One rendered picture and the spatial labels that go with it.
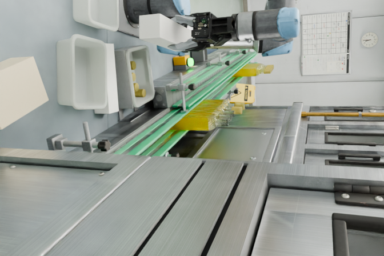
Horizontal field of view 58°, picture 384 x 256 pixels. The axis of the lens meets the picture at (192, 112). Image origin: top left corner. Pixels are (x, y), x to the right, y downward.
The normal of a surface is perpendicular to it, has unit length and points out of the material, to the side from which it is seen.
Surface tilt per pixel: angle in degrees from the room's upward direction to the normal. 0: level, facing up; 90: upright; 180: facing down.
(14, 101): 0
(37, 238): 90
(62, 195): 90
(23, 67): 0
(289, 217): 90
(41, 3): 0
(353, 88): 90
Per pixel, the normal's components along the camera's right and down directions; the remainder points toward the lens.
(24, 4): 0.94, 0.00
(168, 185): -0.10, -0.96
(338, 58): -0.34, 0.29
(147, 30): -0.35, 0.03
